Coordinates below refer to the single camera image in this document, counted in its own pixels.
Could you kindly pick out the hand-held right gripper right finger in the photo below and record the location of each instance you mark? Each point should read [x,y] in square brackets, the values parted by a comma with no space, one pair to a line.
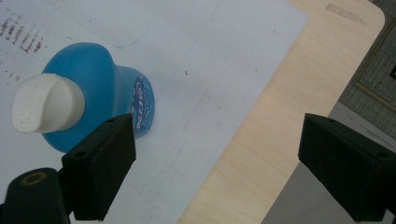
[348,168]

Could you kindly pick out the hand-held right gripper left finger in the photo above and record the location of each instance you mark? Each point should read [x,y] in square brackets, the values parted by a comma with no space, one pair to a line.
[99,168]

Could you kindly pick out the white paper sheet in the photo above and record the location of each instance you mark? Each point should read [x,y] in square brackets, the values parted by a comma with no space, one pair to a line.
[193,93]

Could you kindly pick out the blue bottle with white cap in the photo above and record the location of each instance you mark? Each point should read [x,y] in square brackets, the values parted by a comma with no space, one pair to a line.
[84,71]

